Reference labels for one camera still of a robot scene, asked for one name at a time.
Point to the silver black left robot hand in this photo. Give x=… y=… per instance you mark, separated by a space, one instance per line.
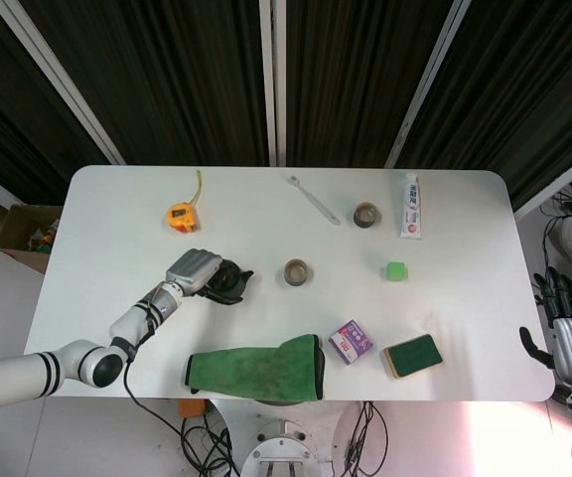
x=191 y=270

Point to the black teapot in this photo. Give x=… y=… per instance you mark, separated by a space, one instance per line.
x=239 y=284

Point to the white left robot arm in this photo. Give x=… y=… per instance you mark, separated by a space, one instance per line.
x=18 y=372

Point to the yellow tape measure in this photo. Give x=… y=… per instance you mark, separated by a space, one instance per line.
x=179 y=216

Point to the dark ceramic teacup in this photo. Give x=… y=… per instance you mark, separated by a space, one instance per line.
x=367 y=215
x=298 y=273

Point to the green microfibre towel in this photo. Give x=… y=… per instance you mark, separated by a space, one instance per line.
x=256 y=370

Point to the orange object under table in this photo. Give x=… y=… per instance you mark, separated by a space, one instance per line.
x=190 y=408

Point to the white toothbrush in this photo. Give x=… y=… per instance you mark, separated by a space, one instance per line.
x=316 y=201

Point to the green yellow sponge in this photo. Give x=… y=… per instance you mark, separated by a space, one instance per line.
x=411 y=357

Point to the white robot torso base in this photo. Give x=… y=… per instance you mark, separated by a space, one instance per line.
x=276 y=422

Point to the purple tissue pack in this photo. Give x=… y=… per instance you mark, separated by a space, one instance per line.
x=350 y=343

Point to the cardboard box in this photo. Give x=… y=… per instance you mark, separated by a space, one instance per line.
x=13 y=228

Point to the green cube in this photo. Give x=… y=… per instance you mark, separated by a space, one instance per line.
x=395 y=272

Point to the white toothpaste tube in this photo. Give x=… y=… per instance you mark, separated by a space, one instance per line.
x=411 y=213

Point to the white partition frame post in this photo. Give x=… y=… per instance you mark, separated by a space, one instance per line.
x=62 y=84
x=272 y=84
x=559 y=186
x=425 y=89

